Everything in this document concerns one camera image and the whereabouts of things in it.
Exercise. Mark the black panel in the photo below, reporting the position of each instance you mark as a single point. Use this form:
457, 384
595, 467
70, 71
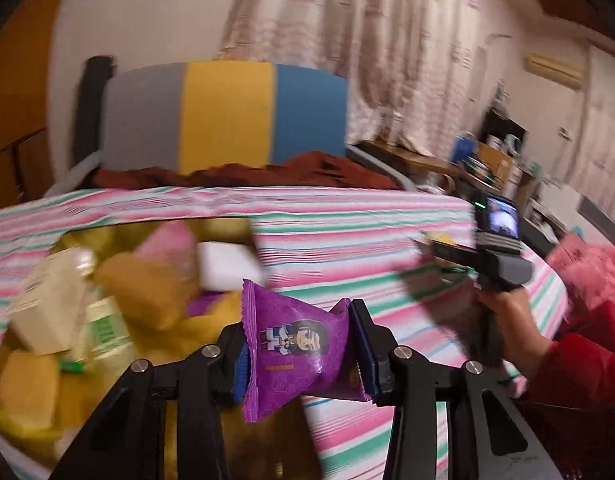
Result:
605, 217

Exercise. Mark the yellow green snack packet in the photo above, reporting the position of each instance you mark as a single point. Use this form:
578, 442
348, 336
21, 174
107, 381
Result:
437, 275

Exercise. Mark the purple snack packet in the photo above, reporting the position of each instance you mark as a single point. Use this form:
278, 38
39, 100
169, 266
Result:
202, 305
297, 345

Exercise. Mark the gold metal tin box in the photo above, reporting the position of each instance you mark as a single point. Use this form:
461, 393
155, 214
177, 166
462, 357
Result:
207, 332

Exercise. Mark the wooden desk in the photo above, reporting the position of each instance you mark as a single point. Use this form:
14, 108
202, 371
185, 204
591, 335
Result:
412, 160

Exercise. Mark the wooden cabinet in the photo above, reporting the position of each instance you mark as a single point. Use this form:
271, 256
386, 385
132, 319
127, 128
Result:
17, 110

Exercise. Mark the person's right hand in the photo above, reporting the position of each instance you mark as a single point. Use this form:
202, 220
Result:
525, 325

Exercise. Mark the small green item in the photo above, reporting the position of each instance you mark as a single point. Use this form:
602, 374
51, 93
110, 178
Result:
72, 367

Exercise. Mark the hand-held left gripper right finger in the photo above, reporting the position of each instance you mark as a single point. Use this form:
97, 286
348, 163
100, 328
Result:
361, 355

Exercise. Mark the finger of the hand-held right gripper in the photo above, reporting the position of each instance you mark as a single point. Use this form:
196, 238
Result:
457, 255

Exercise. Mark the grey chair armrest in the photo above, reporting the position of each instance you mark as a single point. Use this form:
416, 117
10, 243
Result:
382, 162
72, 175

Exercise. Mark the white snack packet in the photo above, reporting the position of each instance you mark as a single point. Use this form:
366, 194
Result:
227, 265

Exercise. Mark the wall air conditioner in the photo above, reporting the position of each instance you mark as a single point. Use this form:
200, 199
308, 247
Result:
555, 70

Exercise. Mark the dark red cloth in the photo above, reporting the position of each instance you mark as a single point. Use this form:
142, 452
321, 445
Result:
287, 172

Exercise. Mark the blue object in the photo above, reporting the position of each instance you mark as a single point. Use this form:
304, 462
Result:
465, 147

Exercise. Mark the pink snack packet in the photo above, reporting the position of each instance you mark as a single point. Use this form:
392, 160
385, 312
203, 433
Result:
167, 245

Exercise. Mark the grey yellow blue chair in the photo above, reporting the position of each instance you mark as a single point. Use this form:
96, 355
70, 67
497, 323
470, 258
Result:
227, 110

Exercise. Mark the green label snack packet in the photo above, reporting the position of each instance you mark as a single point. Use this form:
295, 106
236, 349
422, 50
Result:
104, 330

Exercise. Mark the striped tablecloth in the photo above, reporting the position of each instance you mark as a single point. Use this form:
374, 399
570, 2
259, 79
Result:
337, 240

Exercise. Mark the black box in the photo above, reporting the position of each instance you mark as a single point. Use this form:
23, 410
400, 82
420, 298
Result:
505, 127

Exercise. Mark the person's right forearm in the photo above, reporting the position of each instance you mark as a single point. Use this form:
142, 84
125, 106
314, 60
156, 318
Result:
577, 385

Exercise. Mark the black rolled mat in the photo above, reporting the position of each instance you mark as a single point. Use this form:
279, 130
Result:
89, 110

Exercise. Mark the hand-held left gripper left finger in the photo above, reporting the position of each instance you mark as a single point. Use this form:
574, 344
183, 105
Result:
240, 370

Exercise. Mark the pink blanket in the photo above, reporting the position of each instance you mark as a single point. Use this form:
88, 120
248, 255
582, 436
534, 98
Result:
587, 270

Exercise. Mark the patterned curtain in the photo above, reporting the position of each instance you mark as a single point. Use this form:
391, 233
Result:
387, 35

